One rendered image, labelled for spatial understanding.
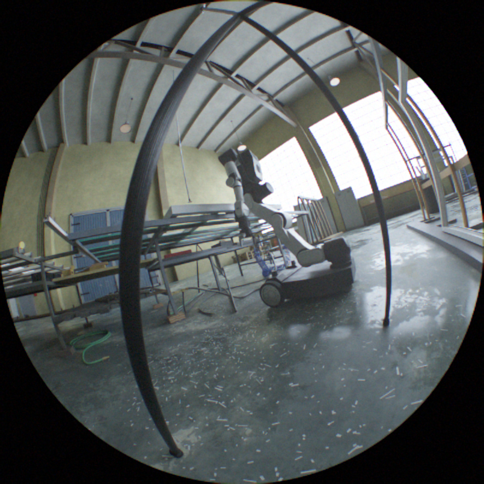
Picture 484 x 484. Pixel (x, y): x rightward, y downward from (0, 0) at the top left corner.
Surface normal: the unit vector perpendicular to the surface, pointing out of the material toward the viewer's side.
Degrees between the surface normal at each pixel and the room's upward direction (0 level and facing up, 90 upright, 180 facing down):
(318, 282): 90
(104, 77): 180
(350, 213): 90
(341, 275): 90
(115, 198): 90
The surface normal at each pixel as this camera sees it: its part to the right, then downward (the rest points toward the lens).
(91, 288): 0.63, -0.23
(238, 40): 0.27, 0.96
